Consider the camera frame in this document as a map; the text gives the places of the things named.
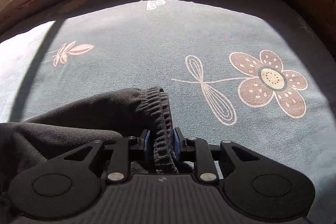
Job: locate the black sweatpants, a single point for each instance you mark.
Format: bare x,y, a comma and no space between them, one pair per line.
106,116

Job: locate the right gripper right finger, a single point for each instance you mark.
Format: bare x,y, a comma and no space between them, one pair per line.
199,152

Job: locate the grey patterned bed sheet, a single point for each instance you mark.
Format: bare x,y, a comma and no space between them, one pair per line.
252,71

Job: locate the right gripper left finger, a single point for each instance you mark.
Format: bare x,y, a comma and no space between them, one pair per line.
123,152

